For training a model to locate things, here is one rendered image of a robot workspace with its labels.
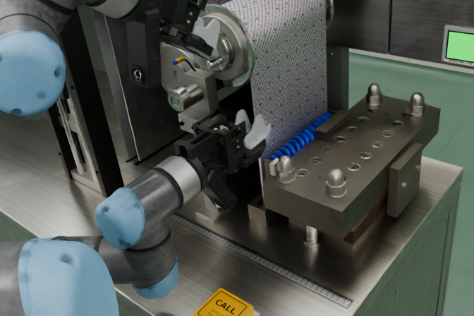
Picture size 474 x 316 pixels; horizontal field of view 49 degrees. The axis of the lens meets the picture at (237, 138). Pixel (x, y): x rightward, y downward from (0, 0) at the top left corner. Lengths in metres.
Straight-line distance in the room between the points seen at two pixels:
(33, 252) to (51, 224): 0.74
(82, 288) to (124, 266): 0.40
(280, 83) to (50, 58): 0.53
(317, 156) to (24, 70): 0.61
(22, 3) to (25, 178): 0.76
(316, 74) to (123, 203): 0.51
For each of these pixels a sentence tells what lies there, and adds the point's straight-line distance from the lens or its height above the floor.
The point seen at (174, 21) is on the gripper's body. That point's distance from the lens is 0.74.
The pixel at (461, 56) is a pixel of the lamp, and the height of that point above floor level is 1.17.
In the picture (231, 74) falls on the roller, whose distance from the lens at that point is 0.89.
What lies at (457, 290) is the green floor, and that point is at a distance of 2.19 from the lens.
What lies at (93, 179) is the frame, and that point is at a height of 0.92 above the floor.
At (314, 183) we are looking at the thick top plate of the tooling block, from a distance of 0.91.
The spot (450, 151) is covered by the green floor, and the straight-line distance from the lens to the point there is 2.96.
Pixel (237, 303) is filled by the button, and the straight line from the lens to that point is 0.86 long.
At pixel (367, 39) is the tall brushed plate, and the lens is 1.12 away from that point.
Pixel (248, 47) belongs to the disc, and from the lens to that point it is 0.86.
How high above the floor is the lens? 1.56
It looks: 30 degrees down
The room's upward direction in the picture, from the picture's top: 7 degrees counter-clockwise
